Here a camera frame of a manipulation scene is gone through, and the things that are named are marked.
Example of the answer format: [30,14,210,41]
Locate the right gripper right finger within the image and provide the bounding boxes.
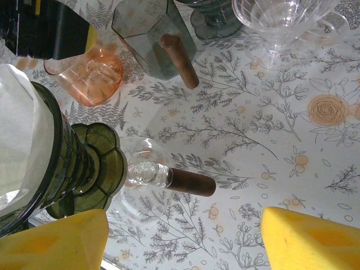
[260,206,360,270]

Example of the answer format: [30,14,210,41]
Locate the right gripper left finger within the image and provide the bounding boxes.
[0,209,110,270]

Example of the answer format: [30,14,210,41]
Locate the pink glass coffee server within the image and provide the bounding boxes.
[43,47,124,107]

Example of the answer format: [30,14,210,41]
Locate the green glass coffee dripper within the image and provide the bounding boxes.
[0,80,129,240]

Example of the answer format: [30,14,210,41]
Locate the grey glass server wooden handle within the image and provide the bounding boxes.
[111,0,201,91]

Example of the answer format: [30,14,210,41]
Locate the clear glass server wooden handle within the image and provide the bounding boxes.
[106,137,217,226]

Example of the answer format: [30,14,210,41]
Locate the grey glass coffee dripper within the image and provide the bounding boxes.
[173,0,244,41]

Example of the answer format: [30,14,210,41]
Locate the clear glass coffee dripper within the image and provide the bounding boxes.
[231,0,352,71]

